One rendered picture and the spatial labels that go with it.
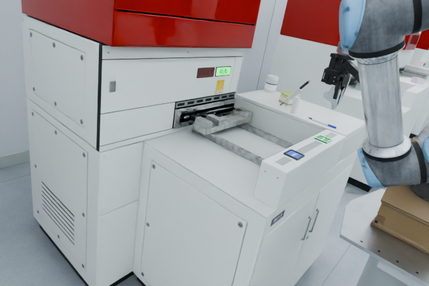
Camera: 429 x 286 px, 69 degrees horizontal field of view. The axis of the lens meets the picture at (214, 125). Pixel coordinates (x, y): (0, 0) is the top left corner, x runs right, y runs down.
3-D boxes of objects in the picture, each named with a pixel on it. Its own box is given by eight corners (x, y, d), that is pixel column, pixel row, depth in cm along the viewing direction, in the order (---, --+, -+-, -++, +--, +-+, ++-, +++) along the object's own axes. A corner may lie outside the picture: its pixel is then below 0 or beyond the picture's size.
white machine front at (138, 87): (96, 149, 119) (99, 43, 105) (228, 116, 179) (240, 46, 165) (100, 152, 117) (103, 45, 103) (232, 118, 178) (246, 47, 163)
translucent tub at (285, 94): (277, 102, 169) (280, 90, 167) (287, 102, 173) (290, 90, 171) (286, 107, 164) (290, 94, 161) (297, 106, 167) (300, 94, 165)
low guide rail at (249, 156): (191, 131, 151) (192, 125, 150) (195, 130, 152) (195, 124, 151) (281, 177, 123) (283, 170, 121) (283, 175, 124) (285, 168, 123)
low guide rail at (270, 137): (226, 121, 171) (227, 116, 170) (228, 120, 172) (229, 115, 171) (310, 159, 143) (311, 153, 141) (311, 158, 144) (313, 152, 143)
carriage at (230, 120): (192, 129, 145) (193, 123, 144) (239, 117, 172) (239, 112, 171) (205, 135, 141) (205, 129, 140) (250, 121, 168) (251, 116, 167)
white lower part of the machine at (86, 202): (32, 227, 187) (24, 97, 157) (144, 184, 248) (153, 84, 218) (94, 308, 147) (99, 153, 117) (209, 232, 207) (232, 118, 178)
